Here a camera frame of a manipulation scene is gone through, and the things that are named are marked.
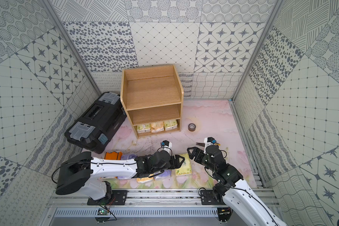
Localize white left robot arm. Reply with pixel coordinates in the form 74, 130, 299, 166
56, 150, 185, 205

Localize grey tape roll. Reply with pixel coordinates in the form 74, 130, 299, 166
188, 123, 196, 132

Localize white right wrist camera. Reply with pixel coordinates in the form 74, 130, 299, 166
204, 137, 217, 153

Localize aluminium mounting rail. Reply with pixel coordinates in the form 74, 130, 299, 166
46, 188, 280, 208

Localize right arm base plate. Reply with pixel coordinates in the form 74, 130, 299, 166
198, 188, 225, 205

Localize small purple tissue pack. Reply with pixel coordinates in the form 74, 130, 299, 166
154, 169, 172, 180

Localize wooden three-tier shelf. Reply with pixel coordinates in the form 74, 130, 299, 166
120, 65, 184, 138

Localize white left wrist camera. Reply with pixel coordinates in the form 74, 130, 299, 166
161, 140, 172, 150

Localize green circuit board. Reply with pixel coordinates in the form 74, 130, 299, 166
96, 208, 111, 218

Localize yellow-orange tissue pack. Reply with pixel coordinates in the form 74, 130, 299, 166
137, 177, 153, 184

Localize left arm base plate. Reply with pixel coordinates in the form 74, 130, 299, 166
87, 190, 128, 206

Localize yellow tissue pack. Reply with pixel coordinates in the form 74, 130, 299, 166
150, 121, 165, 133

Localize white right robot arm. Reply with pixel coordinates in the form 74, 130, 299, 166
187, 145, 287, 226

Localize white slotted cable duct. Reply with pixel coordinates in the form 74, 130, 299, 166
54, 207, 218, 218

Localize green tissue pack shelf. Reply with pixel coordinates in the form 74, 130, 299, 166
176, 153, 192, 177

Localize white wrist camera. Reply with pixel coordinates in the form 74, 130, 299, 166
204, 137, 217, 153
161, 140, 172, 150

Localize black plastic toolbox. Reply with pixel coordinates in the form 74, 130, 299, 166
65, 92, 127, 154

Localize yellow-handled pliers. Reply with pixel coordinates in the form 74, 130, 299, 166
196, 142, 220, 147

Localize orange tissue pack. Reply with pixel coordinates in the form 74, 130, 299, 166
105, 152, 122, 160

